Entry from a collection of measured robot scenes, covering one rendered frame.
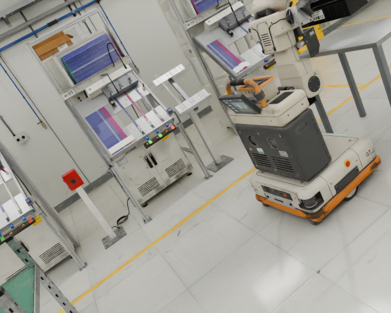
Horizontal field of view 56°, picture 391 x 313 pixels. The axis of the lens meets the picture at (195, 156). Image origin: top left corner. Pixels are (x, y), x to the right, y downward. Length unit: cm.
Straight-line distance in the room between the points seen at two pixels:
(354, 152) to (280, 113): 63
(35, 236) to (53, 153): 174
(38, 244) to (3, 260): 31
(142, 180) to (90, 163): 168
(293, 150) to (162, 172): 190
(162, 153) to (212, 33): 140
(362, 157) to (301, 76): 65
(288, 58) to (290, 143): 56
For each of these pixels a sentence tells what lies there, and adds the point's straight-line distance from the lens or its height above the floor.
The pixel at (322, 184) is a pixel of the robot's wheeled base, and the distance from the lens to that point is 234.
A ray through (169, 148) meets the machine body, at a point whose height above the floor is 39.
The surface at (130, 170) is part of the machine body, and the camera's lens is 370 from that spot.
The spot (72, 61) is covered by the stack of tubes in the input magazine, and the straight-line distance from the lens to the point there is 370.
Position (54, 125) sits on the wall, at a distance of 520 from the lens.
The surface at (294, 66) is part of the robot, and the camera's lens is 244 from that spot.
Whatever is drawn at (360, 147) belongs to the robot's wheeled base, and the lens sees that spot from 255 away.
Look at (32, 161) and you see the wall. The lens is 526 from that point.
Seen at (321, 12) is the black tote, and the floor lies 108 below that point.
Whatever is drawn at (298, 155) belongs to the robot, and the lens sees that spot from 222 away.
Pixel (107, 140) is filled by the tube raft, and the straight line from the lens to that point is 341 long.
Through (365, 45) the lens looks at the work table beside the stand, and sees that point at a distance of 261.
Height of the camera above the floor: 150
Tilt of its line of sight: 20 degrees down
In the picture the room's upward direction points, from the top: 29 degrees counter-clockwise
